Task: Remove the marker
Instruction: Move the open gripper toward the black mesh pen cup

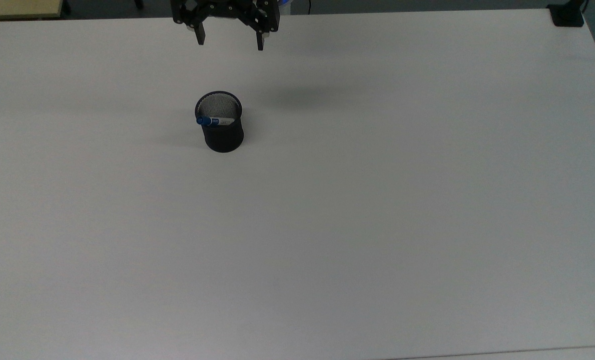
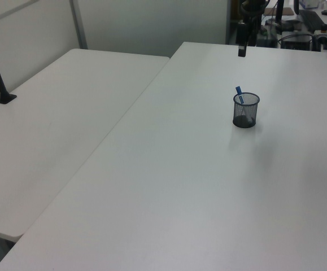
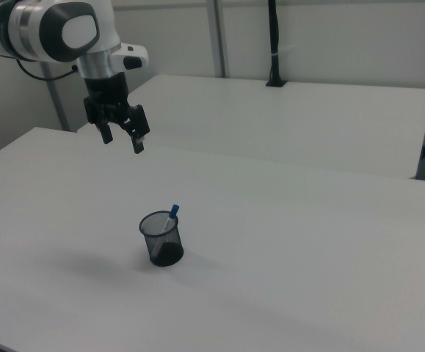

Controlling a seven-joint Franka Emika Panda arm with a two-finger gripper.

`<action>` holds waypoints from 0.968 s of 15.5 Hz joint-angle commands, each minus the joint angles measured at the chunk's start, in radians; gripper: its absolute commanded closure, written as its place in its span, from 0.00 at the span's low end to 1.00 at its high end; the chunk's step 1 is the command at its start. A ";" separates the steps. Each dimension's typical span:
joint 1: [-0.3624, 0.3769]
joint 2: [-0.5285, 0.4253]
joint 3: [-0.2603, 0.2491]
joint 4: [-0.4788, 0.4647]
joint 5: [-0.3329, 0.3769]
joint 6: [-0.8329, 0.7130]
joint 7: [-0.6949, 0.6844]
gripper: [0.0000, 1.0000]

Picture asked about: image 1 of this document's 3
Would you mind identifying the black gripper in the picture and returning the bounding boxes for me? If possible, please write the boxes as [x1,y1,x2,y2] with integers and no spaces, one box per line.
[172,0,281,52]

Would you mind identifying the blue whiteboard marker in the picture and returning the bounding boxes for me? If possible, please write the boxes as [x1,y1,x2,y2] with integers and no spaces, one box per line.
[196,116,236,127]

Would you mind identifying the black mesh pen cup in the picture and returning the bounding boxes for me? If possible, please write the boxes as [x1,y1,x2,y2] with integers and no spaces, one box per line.
[194,90,245,154]

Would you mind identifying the light wooden side table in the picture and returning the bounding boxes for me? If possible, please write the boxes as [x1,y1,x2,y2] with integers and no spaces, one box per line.
[0,0,64,22]

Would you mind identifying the black table clamp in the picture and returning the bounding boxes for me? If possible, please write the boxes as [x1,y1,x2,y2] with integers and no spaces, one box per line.
[547,0,589,28]

